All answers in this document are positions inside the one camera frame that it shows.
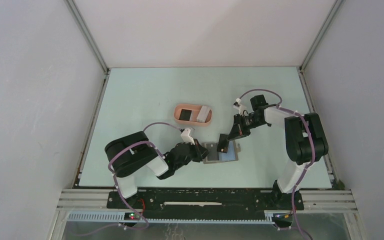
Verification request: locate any black card in tray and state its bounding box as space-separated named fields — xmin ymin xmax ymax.
xmin=178 ymin=109 xmax=192 ymax=122

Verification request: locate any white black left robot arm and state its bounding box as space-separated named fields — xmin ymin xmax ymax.
xmin=104 ymin=128 xmax=209 ymax=208

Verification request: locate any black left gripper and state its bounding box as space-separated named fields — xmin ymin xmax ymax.
xmin=174 ymin=138 xmax=211 ymax=170

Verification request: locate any aluminium frame rail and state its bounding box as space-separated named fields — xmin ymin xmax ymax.
xmin=56 ymin=189 xmax=111 ymax=211

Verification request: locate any peach plastic card tray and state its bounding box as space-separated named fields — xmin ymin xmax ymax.
xmin=173 ymin=103 xmax=213 ymax=127

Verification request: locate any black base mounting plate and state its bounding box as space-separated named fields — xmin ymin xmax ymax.
xmin=106 ymin=187 xmax=304 ymax=221

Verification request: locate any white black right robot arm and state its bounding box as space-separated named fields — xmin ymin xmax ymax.
xmin=226 ymin=94 xmax=329 ymax=209

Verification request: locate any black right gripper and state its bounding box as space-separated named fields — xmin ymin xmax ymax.
xmin=227 ymin=113 xmax=265 ymax=141

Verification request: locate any taupe leather card holder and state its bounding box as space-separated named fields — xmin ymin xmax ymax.
xmin=203 ymin=140 xmax=241 ymax=164

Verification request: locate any stack of credit cards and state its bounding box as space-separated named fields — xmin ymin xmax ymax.
xmin=196 ymin=105 xmax=211 ymax=123

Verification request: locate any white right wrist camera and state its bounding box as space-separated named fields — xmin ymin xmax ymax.
xmin=233 ymin=98 xmax=247 ymax=116

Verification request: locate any black VIP credit card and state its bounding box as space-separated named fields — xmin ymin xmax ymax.
xmin=216 ymin=133 xmax=230 ymax=154

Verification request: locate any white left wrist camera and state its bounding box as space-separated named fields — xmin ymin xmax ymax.
xmin=180 ymin=128 xmax=195 ymax=145

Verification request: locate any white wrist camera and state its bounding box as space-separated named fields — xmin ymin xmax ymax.
xmin=180 ymin=128 xmax=195 ymax=145
xmin=233 ymin=98 xmax=247 ymax=116

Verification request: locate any white cable duct strip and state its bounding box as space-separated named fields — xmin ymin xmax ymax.
xmin=66 ymin=211 xmax=274 ymax=224

